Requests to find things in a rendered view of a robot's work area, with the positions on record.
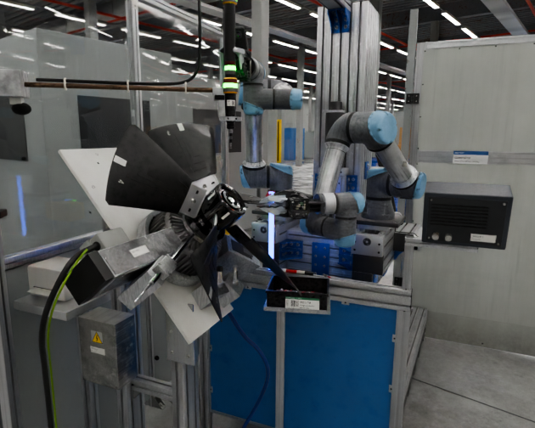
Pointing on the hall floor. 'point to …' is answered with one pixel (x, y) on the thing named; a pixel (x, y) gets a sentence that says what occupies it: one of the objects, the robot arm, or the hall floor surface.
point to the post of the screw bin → (279, 368)
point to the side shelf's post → (89, 397)
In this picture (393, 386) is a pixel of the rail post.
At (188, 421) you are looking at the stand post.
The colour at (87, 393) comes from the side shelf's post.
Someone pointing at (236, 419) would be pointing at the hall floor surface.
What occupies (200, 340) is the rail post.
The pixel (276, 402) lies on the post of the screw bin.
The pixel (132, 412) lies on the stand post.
